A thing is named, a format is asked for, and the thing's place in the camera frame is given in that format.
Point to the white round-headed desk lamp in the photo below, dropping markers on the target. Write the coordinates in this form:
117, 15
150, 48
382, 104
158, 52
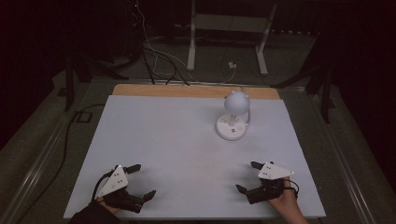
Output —
232, 126

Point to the person's left hand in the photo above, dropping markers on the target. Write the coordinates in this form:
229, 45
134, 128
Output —
109, 207

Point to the black square floor box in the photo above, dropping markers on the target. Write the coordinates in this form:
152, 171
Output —
83, 117

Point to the white table cover sheet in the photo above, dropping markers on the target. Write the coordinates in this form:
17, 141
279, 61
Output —
174, 146

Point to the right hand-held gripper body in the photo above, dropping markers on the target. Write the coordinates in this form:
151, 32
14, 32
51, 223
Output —
271, 186

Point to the white plug adapter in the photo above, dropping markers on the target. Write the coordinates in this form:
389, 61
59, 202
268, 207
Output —
232, 65

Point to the person's right hand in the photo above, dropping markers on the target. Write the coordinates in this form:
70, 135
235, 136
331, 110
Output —
287, 200

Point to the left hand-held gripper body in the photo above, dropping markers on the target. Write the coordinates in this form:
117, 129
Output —
114, 182

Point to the black stand legs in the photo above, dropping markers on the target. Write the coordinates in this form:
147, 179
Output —
325, 93
71, 84

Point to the white metal stand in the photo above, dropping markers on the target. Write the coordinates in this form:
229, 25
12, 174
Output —
191, 46

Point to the metal floor rail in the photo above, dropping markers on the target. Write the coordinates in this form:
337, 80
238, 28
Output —
342, 155
31, 179

